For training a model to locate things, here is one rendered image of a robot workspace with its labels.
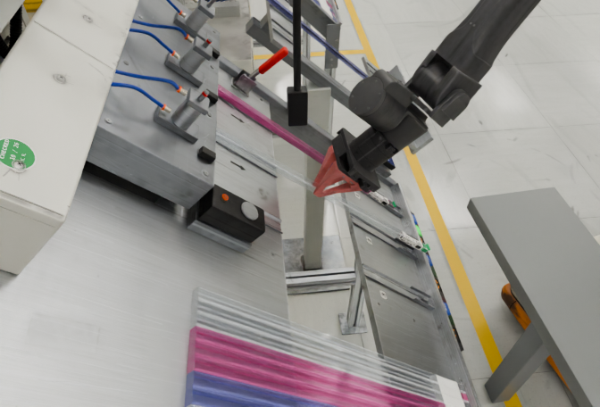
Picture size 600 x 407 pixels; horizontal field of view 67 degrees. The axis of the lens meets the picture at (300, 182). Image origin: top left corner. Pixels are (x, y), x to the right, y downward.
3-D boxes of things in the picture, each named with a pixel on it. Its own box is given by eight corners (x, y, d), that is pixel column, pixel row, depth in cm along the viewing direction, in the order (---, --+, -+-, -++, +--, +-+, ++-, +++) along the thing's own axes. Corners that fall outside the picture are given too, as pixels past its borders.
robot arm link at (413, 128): (438, 132, 67) (423, 106, 70) (414, 112, 62) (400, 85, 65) (400, 160, 70) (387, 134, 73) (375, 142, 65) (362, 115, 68)
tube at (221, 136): (422, 247, 92) (427, 245, 91) (424, 253, 91) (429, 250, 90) (208, 128, 65) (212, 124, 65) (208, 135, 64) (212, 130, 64)
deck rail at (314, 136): (374, 195, 109) (395, 180, 107) (376, 201, 108) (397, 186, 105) (86, 1, 71) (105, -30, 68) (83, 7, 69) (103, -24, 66)
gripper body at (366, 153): (345, 176, 67) (385, 146, 63) (333, 133, 74) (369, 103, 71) (371, 195, 70) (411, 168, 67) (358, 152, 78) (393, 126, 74)
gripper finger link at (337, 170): (303, 195, 72) (348, 161, 68) (297, 165, 77) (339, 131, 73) (331, 213, 75) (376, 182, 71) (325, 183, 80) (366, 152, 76)
